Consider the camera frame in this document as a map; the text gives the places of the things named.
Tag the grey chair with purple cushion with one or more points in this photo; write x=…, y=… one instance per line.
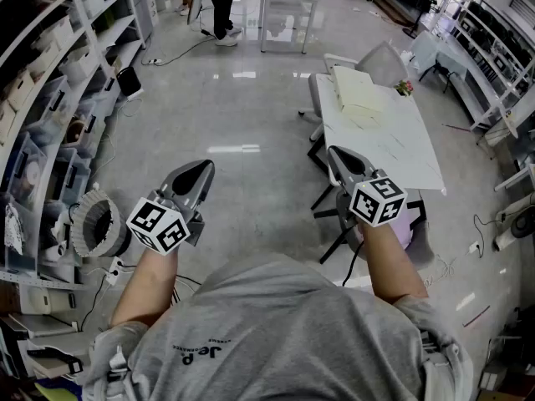
x=422, y=247

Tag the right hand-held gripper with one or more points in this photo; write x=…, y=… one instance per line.
x=376, y=203

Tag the white storage shelving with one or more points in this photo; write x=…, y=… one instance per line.
x=50, y=98

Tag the grey mesh office chair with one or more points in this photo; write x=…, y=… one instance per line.
x=382, y=65

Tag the person's grey shirt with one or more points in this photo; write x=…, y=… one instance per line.
x=271, y=328

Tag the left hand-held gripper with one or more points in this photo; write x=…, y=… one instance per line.
x=159, y=226

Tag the white shelving with black equipment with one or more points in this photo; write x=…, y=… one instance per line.
x=489, y=57

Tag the grey pleated paper drum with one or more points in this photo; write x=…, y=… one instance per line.
x=98, y=224

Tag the person's left forearm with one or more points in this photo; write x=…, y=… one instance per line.
x=142, y=282

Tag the cream box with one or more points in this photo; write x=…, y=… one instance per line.
x=359, y=90

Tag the person's right forearm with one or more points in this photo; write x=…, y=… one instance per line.
x=388, y=265

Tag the black standing fan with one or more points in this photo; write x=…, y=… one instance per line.
x=418, y=11

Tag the white power strip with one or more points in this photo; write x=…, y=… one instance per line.
x=113, y=270

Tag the white marble table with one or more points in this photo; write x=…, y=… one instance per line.
x=397, y=148

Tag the pink flowers in white pot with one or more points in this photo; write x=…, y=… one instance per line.
x=404, y=87

